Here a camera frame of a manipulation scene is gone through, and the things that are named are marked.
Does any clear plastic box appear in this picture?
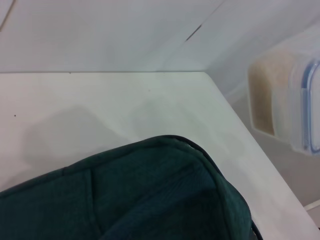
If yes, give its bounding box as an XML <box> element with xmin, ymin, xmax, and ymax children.
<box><xmin>247</xmin><ymin>47</ymin><xmax>320</xmax><ymax>157</ymax></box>

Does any dark teal insulated lunch bag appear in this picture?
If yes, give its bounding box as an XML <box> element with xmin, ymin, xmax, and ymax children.
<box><xmin>0</xmin><ymin>134</ymin><xmax>263</xmax><ymax>240</ymax></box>

